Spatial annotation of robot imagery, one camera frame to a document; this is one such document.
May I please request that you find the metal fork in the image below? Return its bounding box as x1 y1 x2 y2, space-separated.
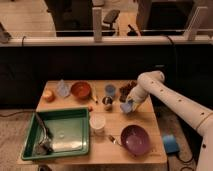
108 135 122 146

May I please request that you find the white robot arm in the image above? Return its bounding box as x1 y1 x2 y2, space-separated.
126 71 213 171

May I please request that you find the green plastic tray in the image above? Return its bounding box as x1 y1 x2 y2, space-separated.
21 108 90 161

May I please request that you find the small metal cup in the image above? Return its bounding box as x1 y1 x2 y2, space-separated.
102 96 113 110

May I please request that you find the black office chair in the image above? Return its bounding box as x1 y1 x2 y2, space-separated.
102 10 120 36

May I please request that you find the wooden table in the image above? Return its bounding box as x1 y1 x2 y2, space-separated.
16 79 168 166

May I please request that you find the dark grape bunch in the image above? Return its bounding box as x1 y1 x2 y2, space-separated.
119 81 137 102

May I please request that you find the purple bowl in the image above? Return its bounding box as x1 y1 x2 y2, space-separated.
120 125 151 156

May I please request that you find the orange bowl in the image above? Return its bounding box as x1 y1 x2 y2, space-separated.
71 81 91 100

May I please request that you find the blue sponge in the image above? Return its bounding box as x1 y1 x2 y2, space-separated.
120 100 133 114

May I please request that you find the blue tape roll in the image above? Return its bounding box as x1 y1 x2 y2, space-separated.
163 135 180 154

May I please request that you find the white plastic cup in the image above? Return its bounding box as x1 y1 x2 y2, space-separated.
89 114 106 134

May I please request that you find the small orange ball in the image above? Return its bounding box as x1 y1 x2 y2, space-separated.
88 106 94 112

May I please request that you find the yellow handled tool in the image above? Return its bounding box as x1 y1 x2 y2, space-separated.
91 87 98 104

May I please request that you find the metal spatula in tray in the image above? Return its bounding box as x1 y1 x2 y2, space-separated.
35 113 53 155

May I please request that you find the orange apple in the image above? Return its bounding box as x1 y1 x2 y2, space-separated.
42 89 55 102

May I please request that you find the clear plastic bag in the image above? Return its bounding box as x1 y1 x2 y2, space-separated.
56 80 70 98

